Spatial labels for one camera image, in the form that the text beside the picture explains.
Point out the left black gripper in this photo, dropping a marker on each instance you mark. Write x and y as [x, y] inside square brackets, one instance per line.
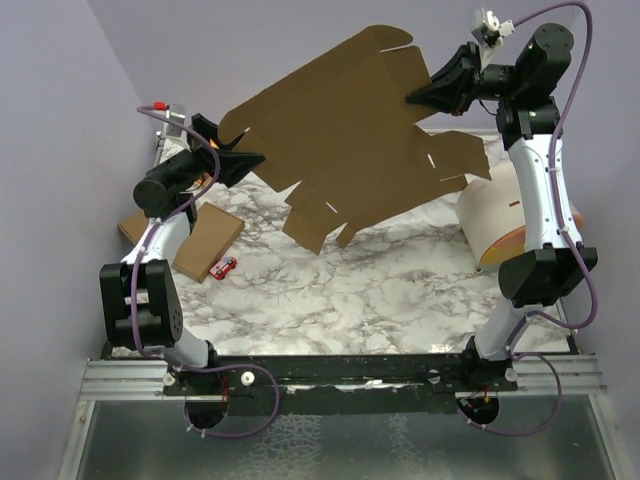
[234, 164]

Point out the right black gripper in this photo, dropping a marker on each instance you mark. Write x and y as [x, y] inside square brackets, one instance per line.
[455, 86]

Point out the brown cardboard box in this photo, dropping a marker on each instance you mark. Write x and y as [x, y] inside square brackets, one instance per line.
[132, 228]
[213, 234]
[339, 138]

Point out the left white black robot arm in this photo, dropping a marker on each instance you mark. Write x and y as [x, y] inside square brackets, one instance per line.
[141, 307]

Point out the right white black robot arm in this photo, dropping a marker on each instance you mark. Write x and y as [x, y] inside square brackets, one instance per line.
[554, 260]

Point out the folded flat brown cardboard box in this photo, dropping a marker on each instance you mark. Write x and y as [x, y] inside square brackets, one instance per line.
[213, 234]

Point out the small red toy car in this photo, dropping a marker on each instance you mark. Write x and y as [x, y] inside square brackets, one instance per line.
[223, 267]

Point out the cream toy bread bin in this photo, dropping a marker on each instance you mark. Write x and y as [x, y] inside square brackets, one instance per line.
[491, 216]

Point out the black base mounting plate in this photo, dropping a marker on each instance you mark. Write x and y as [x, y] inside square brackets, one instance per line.
[238, 396]

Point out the aluminium rail frame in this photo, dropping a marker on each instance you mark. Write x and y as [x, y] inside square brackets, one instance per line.
[408, 285]

